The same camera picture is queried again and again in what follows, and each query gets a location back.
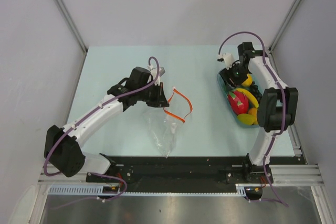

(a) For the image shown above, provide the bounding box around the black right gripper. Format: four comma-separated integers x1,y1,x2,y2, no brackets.
219,62,250,92

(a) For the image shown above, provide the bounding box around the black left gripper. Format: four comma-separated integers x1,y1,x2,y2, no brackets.
137,82,169,108

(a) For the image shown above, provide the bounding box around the clear zip bag orange zipper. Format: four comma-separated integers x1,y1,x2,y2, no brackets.
143,87,193,158

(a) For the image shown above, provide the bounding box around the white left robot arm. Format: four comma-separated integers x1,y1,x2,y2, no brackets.
44,66,169,182

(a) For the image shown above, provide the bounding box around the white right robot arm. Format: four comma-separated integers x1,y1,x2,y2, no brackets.
217,42,299,183

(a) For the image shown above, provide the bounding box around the yellow lemon toy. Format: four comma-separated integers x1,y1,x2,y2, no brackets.
242,74,253,87

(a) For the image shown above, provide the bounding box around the teal plastic fruit tray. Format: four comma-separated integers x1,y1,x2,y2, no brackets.
217,60,262,127

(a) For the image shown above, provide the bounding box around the dark grape bunch toy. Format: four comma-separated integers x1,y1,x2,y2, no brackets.
248,81,263,103

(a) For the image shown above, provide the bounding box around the yellow banana toy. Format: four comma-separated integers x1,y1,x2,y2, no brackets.
236,88,259,108

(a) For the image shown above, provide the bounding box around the red dragon fruit toy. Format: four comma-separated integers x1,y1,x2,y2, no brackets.
227,90,249,115

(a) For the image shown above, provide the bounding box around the orange fruit toy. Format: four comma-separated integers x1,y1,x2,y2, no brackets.
248,108,258,120

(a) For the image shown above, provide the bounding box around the yellow mango toy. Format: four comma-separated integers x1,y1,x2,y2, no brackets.
237,113,255,125

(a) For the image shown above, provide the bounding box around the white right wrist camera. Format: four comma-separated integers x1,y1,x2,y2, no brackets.
217,53,235,68

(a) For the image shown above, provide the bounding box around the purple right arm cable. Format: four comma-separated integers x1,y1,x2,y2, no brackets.
217,31,289,208

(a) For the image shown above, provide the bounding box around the black table edge rail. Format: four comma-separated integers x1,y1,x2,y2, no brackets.
86,156,273,194

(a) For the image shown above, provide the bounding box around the aluminium frame extrusion right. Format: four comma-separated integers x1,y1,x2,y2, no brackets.
270,165,324,186

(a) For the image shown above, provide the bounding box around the white slotted cable duct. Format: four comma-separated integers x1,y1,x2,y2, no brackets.
48,185,246,197

